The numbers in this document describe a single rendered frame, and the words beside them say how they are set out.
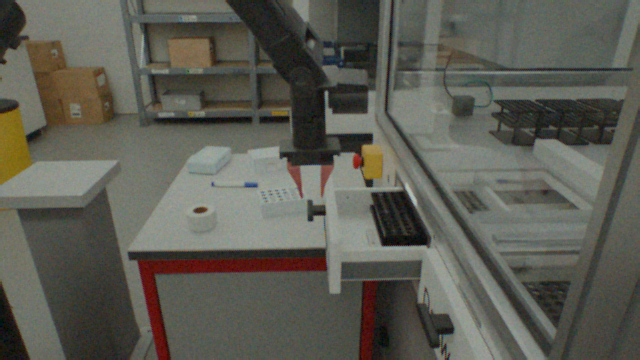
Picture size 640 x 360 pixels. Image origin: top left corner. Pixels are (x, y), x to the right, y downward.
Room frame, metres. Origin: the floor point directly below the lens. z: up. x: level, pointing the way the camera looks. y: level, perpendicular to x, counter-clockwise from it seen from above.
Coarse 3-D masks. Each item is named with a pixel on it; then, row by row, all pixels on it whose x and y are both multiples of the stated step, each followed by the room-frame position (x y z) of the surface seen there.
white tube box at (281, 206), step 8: (256, 192) 1.05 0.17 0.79; (264, 192) 1.04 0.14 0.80; (272, 192) 1.04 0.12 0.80; (280, 192) 1.04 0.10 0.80; (288, 192) 1.04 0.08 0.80; (296, 192) 1.04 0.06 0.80; (304, 192) 1.04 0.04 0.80; (264, 200) 0.99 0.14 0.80; (280, 200) 1.00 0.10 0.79; (288, 200) 0.99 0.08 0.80; (296, 200) 1.00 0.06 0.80; (304, 200) 1.00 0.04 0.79; (264, 208) 0.97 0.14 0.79; (272, 208) 0.98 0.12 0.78; (280, 208) 0.98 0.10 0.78; (288, 208) 0.99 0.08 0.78; (296, 208) 1.00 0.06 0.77; (304, 208) 1.00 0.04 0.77; (264, 216) 0.97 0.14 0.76
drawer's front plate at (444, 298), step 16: (432, 256) 0.54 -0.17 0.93; (432, 272) 0.51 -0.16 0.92; (448, 272) 0.50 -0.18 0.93; (432, 288) 0.51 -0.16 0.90; (448, 288) 0.46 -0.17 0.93; (432, 304) 0.50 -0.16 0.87; (448, 304) 0.44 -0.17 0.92; (464, 304) 0.43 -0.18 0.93; (464, 320) 0.40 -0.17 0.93; (448, 336) 0.42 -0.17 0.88; (464, 336) 0.38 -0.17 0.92; (480, 336) 0.38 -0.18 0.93; (464, 352) 0.37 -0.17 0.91; (480, 352) 0.35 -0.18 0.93
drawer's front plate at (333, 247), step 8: (328, 184) 0.80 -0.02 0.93; (328, 192) 0.76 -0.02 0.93; (328, 200) 0.73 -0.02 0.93; (328, 208) 0.69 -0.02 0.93; (328, 216) 0.67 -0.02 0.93; (336, 216) 0.66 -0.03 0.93; (328, 224) 0.64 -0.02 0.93; (336, 224) 0.64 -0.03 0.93; (328, 232) 0.64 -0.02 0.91; (336, 232) 0.61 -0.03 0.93; (328, 240) 0.64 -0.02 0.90; (336, 240) 0.59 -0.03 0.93; (328, 248) 0.63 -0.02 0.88; (336, 248) 0.59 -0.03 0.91; (336, 256) 0.59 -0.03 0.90; (336, 264) 0.59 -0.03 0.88; (336, 272) 0.59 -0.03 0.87; (328, 280) 0.62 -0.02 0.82; (336, 280) 0.59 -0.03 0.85; (336, 288) 0.59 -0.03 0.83
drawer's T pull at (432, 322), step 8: (424, 304) 0.45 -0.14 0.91; (424, 312) 0.44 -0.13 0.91; (424, 320) 0.42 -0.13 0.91; (432, 320) 0.42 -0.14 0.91; (440, 320) 0.42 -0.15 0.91; (448, 320) 0.42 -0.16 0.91; (424, 328) 0.41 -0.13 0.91; (432, 328) 0.41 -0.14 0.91; (440, 328) 0.41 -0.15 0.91; (448, 328) 0.41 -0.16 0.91; (432, 336) 0.39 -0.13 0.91; (432, 344) 0.38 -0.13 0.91
